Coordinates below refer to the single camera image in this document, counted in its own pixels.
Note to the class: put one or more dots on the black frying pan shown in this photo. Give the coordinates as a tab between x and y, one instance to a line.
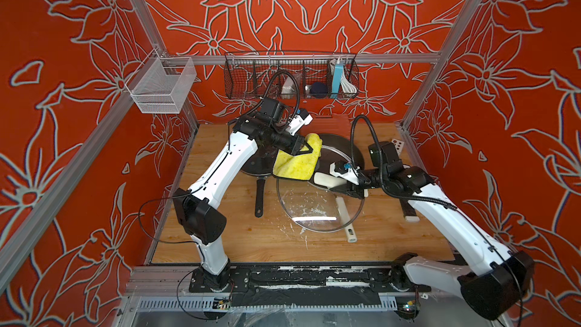
260	166

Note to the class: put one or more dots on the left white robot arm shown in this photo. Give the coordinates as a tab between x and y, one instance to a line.
197	207

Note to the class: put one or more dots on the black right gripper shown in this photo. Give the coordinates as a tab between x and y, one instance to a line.
354	190

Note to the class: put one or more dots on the glass lid with beige handle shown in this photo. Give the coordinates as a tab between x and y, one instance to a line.
311	204

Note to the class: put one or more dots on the light blue box in basket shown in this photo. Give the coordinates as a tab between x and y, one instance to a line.
336	79

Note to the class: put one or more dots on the black pot under beige lid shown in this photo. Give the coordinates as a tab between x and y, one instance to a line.
343	145

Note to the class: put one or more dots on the white mesh wall basket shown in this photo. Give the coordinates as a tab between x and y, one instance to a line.
159	89

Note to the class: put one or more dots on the white packet in basket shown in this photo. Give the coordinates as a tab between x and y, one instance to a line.
288	89

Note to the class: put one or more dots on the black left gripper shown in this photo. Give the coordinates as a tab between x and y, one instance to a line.
295	149

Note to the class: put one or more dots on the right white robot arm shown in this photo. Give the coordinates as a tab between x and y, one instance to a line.
495	277

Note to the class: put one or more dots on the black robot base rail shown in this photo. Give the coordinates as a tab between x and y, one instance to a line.
305	285

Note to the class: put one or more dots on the black wire wall basket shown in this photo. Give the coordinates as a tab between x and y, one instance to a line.
291	75

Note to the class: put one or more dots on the dark blue round object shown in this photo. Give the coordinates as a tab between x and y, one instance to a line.
319	90

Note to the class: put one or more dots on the black long-handled peeler tool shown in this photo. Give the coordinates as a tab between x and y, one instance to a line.
408	212

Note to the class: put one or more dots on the white remote with buttons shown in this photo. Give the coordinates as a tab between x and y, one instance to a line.
399	145

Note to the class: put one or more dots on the red plastic board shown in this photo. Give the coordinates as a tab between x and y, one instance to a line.
338	124

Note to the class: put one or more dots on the yellow microfiber cloth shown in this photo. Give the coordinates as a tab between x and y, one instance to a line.
298	167

